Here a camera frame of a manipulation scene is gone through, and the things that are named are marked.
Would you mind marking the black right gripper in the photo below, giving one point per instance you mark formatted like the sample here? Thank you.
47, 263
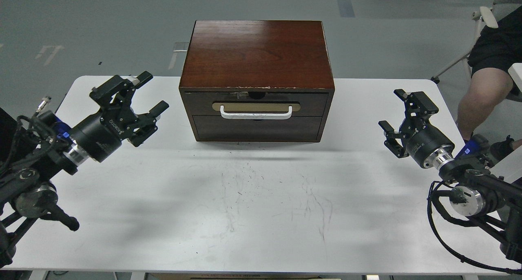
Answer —
426, 138

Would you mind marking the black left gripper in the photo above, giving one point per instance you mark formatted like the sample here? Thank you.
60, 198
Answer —
114, 98

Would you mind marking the wooden drawer with white handle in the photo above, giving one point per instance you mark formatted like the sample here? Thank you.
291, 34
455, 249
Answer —
209, 103

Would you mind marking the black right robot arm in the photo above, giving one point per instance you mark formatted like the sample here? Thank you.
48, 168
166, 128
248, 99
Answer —
468, 195

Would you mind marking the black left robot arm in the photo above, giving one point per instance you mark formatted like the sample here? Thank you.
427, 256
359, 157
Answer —
41, 146

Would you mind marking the dark wooden drawer cabinet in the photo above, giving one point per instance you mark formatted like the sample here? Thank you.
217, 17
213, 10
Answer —
258, 57

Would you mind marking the seated person in black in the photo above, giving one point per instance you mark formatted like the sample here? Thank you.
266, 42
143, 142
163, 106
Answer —
489, 86

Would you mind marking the white chair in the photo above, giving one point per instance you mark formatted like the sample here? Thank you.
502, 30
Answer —
497, 38

